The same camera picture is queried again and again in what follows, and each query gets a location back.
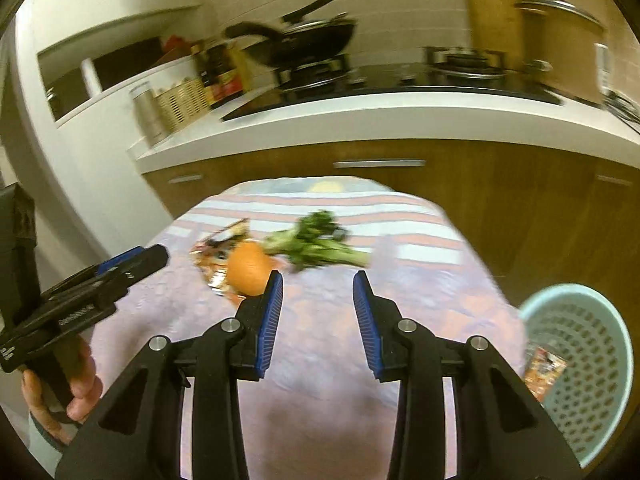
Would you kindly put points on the black wok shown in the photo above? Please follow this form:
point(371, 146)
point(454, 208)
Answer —
point(320, 37)

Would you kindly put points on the pink patterned tablecloth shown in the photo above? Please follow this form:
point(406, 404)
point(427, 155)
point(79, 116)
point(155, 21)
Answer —
point(320, 410)

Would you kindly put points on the brown rice cooker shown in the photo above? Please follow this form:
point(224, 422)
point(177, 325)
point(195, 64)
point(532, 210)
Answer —
point(560, 50)

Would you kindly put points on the steel-rimmed pan lid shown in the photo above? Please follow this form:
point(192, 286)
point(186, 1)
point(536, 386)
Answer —
point(322, 22)

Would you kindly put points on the wooden cutting board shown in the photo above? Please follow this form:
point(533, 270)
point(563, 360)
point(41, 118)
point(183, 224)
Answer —
point(495, 0)

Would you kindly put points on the orange fruit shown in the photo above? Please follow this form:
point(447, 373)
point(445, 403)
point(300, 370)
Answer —
point(247, 269)

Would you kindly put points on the person's left hand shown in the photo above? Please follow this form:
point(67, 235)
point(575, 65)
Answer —
point(87, 385)

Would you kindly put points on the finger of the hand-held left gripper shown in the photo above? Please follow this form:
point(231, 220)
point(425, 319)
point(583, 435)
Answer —
point(130, 272)
point(117, 260)

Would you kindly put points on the black burner grate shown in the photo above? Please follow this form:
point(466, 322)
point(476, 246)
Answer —
point(312, 72)
point(465, 62)

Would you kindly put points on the red packet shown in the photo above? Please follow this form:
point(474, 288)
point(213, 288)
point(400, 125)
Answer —
point(176, 45)

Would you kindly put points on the steel canister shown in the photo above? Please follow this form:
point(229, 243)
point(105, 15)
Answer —
point(149, 115)

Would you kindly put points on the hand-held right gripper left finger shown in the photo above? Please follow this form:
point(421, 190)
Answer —
point(269, 325)

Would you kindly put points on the panda print snack wrapper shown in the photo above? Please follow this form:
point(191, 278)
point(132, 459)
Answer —
point(212, 266)
point(545, 370)

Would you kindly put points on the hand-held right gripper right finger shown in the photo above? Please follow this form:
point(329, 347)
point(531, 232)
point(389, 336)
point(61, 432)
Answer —
point(365, 325)

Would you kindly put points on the wooden kitchen base cabinets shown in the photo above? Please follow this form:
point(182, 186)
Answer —
point(500, 195)

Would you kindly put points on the white digital timer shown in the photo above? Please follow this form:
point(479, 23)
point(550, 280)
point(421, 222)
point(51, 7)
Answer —
point(601, 75)

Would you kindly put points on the black glass gas cooktop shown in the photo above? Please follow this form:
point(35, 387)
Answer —
point(400, 87)

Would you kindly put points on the cream slatted basket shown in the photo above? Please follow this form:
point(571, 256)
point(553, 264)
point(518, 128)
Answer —
point(182, 105)

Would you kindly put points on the dark sauce bottle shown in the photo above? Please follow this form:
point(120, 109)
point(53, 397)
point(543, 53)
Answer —
point(230, 72)
point(209, 80)

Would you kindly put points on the green broccoli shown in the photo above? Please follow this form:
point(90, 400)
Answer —
point(320, 251)

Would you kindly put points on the teal perforated plastic basket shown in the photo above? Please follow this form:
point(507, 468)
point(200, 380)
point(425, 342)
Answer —
point(592, 320)

